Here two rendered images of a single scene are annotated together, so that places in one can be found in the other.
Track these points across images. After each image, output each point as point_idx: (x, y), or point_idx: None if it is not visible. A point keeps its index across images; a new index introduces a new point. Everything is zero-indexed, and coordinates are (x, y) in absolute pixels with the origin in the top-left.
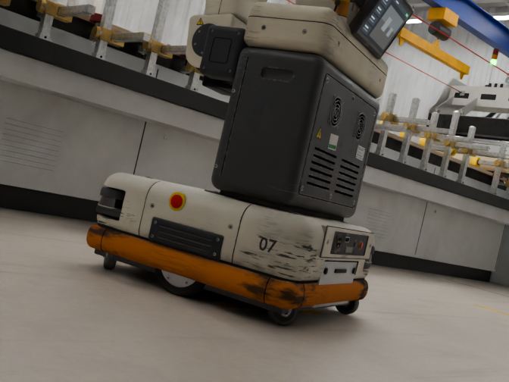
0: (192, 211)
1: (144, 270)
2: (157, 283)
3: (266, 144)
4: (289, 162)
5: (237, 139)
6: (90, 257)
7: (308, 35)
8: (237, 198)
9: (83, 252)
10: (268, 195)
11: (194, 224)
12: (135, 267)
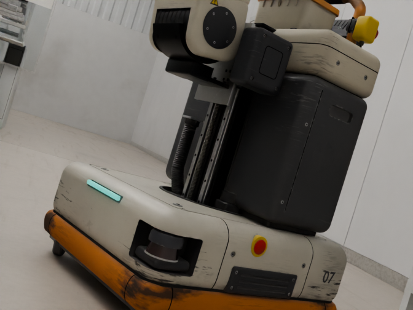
0: (273, 256)
1: (122, 302)
2: None
3: (324, 181)
4: (337, 198)
5: (302, 175)
6: (70, 309)
7: (367, 82)
8: (284, 229)
9: (33, 298)
10: (318, 227)
11: (273, 268)
12: (108, 301)
